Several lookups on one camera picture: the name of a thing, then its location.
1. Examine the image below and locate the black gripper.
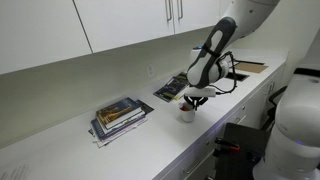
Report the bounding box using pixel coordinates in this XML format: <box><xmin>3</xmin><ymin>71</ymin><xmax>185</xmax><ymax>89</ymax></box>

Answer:
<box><xmin>183</xmin><ymin>95</ymin><xmax>210</xmax><ymax>113</ymax></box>

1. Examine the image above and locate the white cup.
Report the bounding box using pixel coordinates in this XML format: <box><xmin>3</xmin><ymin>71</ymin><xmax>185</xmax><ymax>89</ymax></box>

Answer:
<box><xmin>180</xmin><ymin>103</ymin><xmax>197</xmax><ymax>123</ymax></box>

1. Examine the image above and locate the dark magazine with yellow print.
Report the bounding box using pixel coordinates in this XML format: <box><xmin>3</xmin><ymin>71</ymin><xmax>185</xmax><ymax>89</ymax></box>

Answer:
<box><xmin>152</xmin><ymin>76</ymin><xmax>190</xmax><ymax>103</ymax></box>

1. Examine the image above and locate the pile of spread magazines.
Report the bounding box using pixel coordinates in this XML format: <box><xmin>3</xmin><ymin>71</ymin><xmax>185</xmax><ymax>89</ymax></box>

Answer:
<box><xmin>173</xmin><ymin>71</ymin><xmax>192</xmax><ymax>101</ymax></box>

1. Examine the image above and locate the black clamp orange tip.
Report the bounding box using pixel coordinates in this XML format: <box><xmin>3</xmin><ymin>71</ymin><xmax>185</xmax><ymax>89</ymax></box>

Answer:
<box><xmin>214</xmin><ymin>136</ymin><xmax>241</xmax><ymax>152</ymax></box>

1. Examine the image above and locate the black flat tray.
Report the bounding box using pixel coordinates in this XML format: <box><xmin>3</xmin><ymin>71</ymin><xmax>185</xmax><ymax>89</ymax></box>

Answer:
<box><xmin>225</xmin><ymin>71</ymin><xmax>251</xmax><ymax>83</ymax></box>

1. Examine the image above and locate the white drawer front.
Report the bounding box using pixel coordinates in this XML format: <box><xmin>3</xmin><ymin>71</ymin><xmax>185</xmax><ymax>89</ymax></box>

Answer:
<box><xmin>159</xmin><ymin>131</ymin><xmax>224</xmax><ymax>180</ymax></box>

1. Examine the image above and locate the black robot cart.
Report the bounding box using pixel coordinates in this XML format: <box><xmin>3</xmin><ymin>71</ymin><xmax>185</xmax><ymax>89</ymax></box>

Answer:
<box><xmin>213</xmin><ymin>122</ymin><xmax>272</xmax><ymax>180</ymax></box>

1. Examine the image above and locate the brown cardboard sheet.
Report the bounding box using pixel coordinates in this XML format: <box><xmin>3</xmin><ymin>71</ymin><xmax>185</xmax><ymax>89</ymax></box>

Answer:
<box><xmin>234</xmin><ymin>61</ymin><xmax>270</xmax><ymax>75</ymax></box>

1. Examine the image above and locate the dark hardcover book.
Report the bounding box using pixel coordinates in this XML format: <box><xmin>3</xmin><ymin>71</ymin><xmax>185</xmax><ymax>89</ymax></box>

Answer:
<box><xmin>95</xmin><ymin>97</ymin><xmax>146</xmax><ymax>126</ymax></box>

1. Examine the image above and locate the stack of magazines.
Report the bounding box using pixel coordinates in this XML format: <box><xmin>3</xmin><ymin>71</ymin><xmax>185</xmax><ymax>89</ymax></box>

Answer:
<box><xmin>90</xmin><ymin>111</ymin><xmax>148</xmax><ymax>141</ymax></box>

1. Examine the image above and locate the stack of books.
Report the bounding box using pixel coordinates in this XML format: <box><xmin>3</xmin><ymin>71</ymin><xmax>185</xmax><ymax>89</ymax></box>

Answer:
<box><xmin>87</xmin><ymin>99</ymin><xmax>155</xmax><ymax>149</ymax></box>

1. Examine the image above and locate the white upper cabinet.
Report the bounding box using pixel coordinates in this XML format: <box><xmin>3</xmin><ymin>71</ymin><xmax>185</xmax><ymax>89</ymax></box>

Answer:
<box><xmin>0</xmin><ymin>0</ymin><xmax>234</xmax><ymax>76</ymax></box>

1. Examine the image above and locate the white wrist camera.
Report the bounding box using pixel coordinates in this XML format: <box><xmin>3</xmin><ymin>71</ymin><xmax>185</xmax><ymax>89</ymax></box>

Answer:
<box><xmin>183</xmin><ymin>86</ymin><xmax>217</xmax><ymax>99</ymax></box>

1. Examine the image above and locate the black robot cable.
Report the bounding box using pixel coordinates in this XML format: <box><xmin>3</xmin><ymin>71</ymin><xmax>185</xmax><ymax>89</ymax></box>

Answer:
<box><xmin>209</xmin><ymin>50</ymin><xmax>239</xmax><ymax>96</ymax></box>

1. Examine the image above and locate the white wall outlet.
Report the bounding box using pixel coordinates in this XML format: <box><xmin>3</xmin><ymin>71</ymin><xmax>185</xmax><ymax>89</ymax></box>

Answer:
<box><xmin>145</xmin><ymin>64</ymin><xmax>156</xmax><ymax>79</ymax></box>

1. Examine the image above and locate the silver drawer handle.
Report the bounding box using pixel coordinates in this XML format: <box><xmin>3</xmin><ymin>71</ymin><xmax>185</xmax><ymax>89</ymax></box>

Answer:
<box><xmin>182</xmin><ymin>149</ymin><xmax>215</xmax><ymax>176</ymax></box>

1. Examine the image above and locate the silver upper cabinet handle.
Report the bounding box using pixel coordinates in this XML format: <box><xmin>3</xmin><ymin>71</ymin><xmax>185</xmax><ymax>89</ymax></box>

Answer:
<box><xmin>164</xmin><ymin>0</ymin><xmax>173</xmax><ymax>22</ymax></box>
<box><xmin>176</xmin><ymin>0</ymin><xmax>184</xmax><ymax>20</ymax></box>

